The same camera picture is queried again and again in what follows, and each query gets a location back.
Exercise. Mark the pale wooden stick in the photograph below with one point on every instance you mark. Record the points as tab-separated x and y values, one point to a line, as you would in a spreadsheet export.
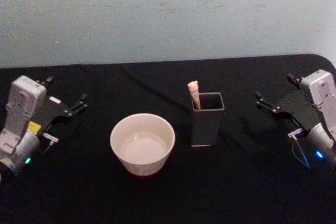
194	95

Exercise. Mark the pale wall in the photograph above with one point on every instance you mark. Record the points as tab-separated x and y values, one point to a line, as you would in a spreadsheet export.
157	14

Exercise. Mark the white ceramic bowl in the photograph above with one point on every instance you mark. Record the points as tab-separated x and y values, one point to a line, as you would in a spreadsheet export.
142	144

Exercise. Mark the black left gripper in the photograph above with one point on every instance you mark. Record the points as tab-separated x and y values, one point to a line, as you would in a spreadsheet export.
53	110

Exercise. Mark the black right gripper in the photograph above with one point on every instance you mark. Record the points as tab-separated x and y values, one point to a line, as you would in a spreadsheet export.
299	110

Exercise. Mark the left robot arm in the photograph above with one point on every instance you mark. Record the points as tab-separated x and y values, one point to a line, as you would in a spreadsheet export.
18	119

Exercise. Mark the dark grey square holder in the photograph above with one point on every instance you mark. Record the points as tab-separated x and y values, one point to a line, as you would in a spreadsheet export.
206	127

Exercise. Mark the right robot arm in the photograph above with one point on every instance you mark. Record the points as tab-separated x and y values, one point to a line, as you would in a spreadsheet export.
319	108

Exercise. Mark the black table cloth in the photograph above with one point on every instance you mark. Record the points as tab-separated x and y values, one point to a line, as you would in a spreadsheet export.
236	187

